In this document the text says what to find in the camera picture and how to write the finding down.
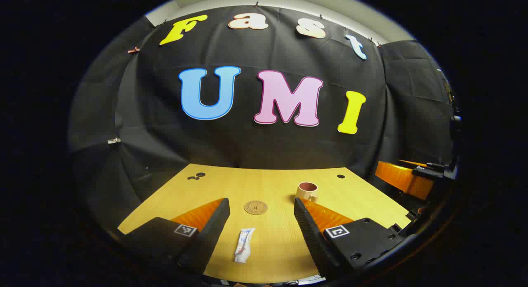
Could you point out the round cork coaster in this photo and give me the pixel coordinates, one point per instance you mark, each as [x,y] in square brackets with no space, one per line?
[255,207]

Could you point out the white toothpaste tube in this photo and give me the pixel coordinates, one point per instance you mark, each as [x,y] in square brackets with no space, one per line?
[244,245]

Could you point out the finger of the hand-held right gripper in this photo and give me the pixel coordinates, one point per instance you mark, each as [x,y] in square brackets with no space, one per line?
[402,179]
[416,163]

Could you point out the silver metal clip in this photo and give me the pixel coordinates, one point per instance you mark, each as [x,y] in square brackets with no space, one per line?
[114,140]

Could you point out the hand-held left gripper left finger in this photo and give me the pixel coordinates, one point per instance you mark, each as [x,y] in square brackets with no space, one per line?
[214,225]

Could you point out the wooden desktop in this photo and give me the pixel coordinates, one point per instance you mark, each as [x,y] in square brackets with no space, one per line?
[272,188]

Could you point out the copper metal clip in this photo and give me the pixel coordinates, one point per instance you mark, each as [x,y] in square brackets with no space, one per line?
[133,50]

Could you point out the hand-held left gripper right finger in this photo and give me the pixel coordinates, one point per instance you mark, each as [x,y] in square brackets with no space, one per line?
[309,229]

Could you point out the black backdrop cloth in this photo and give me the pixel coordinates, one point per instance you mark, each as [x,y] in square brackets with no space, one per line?
[247,142]

